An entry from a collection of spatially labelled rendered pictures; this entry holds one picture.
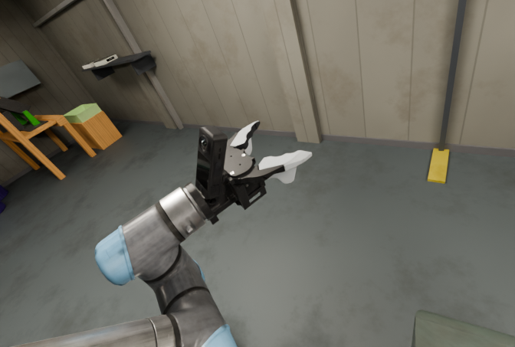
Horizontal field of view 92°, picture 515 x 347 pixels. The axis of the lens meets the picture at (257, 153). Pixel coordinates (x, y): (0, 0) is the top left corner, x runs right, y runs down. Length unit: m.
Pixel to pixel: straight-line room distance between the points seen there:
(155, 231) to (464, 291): 1.90
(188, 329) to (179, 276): 0.09
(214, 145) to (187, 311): 0.23
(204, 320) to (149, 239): 0.13
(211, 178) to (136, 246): 0.14
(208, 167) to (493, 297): 1.92
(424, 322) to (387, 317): 1.33
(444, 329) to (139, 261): 0.52
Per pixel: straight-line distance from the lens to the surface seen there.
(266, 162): 0.41
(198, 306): 0.42
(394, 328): 1.92
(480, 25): 2.40
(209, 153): 0.37
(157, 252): 0.42
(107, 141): 5.97
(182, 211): 0.40
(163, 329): 0.38
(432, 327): 0.61
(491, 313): 2.06
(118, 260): 0.42
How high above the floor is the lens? 1.83
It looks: 34 degrees down
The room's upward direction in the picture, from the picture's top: 22 degrees counter-clockwise
